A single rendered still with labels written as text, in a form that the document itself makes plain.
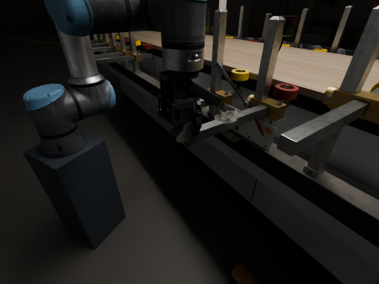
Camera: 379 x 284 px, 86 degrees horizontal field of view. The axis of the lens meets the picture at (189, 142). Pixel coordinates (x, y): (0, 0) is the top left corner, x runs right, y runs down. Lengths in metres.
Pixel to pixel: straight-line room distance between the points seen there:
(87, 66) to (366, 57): 0.91
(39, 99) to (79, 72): 0.19
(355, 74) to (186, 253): 1.09
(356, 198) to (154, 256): 0.98
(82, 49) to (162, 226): 1.04
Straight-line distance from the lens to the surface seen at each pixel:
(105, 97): 1.02
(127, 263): 1.30
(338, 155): 0.95
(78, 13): 0.44
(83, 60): 0.98
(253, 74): 0.99
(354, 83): 0.63
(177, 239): 1.33
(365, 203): 0.74
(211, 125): 0.58
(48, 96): 0.96
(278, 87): 0.80
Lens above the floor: 1.14
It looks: 33 degrees down
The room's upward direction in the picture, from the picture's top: straight up
